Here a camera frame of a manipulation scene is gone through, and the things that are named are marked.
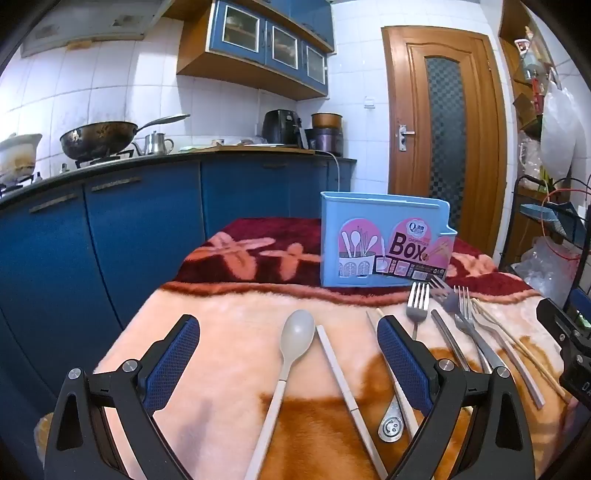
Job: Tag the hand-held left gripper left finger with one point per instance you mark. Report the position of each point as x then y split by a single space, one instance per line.
173 360

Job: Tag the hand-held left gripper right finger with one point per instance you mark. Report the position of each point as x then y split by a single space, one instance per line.
401 360

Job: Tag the wooden chopstick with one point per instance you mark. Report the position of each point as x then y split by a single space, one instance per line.
521 348
508 341

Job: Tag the light blue utensil box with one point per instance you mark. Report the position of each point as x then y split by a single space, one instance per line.
369 217

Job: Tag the clear plastic bags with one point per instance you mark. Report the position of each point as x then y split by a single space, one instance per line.
545 272

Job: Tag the blue base cabinets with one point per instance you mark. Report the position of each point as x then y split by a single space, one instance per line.
138 240

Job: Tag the light blue tray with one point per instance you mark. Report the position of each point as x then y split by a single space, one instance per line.
540 217

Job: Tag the gas stove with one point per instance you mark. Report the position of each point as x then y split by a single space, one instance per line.
104 159

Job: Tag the steel kettle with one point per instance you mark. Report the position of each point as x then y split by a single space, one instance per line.
157 144

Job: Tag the white plastic bag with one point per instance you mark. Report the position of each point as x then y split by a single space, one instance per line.
558 129

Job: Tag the dark rice cooker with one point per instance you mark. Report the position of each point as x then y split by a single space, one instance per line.
325 141

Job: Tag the black wok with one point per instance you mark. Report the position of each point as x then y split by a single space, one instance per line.
97 138

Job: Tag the brown pot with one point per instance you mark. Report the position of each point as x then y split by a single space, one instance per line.
327 120

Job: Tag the black air fryer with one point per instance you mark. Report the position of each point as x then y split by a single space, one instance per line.
279 127

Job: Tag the white cooking pot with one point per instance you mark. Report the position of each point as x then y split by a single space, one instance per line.
18 152

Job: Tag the wooden door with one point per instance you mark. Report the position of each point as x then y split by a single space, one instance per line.
411 83

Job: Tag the range hood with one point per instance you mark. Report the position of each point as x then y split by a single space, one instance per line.
92 23

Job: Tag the blue upper cabinet row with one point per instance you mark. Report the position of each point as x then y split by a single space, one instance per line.
314 18

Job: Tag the white wall switch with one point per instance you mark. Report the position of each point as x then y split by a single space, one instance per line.
369 103

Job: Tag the wooden wall shelf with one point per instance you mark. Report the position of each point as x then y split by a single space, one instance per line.
521 60

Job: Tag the blue glass-front wall cabinet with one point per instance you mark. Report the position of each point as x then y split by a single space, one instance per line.
240 32

